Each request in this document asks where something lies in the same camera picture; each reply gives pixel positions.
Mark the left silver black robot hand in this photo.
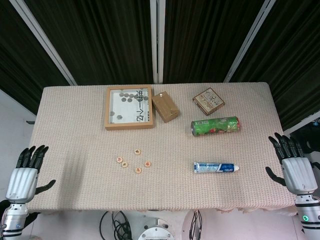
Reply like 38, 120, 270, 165
4, 144, 56, 204

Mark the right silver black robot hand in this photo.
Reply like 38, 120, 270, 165
264, 132, 319, 198

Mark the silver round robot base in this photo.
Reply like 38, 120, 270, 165
137, 217, 177, 240

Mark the black background equipment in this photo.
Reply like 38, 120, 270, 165
287, 119, 320, 156

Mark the pink woven tablecloth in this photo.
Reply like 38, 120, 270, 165
13, 81, 305, 217

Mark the blue white toothpaste tube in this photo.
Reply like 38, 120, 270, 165
193, 161, 240, 174

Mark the green chips can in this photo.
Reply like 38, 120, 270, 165
190, 115, 242, 137

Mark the black curtain panel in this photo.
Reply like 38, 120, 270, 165
0, 0, 70, 92
228, 0, 320, 131
23, 0, 154, 85
162, 0, 270, 84

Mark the brown printed flat box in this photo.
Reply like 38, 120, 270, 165
191, 87, 225, 116

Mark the brown cardboard box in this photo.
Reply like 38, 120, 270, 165
151, 91, 181, 123

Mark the black cable bundle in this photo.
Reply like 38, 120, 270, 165
99, 210, 133, 240
189, 209, 205, 240

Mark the wooden shadow box frame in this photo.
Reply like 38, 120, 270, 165
104, 84, 156, 131

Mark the white metal frame post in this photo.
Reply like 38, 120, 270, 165
9, 0, 77, 86
223, 0, 277, 83
149, 0, 166, 85

